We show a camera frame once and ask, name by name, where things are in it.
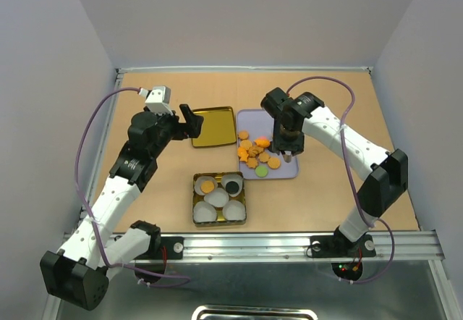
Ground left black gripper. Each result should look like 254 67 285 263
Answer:
150 104 203 158

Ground green sandwich cookie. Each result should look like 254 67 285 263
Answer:
255 165 268 178

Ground black sandwich cookie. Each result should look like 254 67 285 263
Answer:
225 180 240 195

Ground round dotted biscuit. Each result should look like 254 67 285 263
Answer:
267 157 281 169
200 180 216 194

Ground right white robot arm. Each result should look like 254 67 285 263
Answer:
260 88 408 255

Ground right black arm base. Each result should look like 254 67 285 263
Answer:
305 234 376 282

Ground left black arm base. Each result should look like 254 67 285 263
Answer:
132 235 184 286

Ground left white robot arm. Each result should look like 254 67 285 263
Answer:
40 104 203 311

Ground tan maple leaf cookie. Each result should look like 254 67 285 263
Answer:
258 151 271 163

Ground gold tin lid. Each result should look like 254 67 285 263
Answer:
192 106 237 148

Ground orange fish cookie centre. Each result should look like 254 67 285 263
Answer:
254 138 271 148

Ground orange fish cookie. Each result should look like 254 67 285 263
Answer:
237 146 249 163
254 138 271 148

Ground orange swirl meringue cookie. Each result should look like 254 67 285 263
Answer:
247 146 260 157

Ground lilac plastic tray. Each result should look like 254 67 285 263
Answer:
236 108 301 181

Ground orange fish cookie left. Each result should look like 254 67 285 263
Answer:
237 146 249 163

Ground plain round tan cookie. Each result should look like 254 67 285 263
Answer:
237 130 249 140

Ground green christmas cookie tin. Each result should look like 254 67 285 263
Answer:
192 172 247 227

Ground steel tray front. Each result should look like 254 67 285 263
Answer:
191 305 318 320

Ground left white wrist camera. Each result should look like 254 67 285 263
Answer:
145 86 173 115

